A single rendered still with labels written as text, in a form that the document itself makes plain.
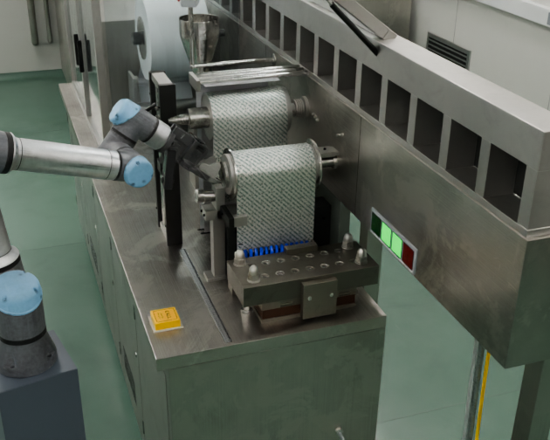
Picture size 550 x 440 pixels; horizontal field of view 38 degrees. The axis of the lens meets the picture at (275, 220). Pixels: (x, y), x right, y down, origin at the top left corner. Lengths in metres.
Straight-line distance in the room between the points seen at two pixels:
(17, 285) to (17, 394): 0.27
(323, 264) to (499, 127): 0.82
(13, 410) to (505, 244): 1.24
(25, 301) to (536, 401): 1.22
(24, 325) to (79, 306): 2.01
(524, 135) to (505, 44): 4.14
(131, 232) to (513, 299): 1.46
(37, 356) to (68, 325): 1.83
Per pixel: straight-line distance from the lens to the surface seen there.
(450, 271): 1.84
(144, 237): 2.68
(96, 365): 3.63
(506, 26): 5.66
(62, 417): 2.18
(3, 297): 2.01
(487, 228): 1.68
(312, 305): 2.20
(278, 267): 2.22
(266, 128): 2.44
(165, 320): 2.20
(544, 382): 1.94
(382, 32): 2.06
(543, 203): 1.57
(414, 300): 4.07
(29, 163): 1.89
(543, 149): 1.51
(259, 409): 2.30
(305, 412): 2.37
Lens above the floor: 2.14
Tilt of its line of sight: 27 degrees down
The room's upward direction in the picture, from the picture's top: 1 degrees clockwise
